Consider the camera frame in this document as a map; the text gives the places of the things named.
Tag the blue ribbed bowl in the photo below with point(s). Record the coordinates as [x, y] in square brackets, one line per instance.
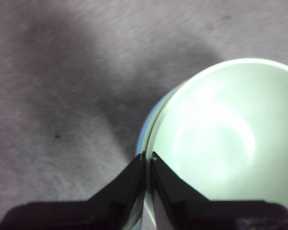
[139, 141]

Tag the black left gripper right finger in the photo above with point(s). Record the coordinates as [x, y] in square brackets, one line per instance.
[194, 210]

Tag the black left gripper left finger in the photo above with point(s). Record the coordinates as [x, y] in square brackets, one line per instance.
[98, 210]

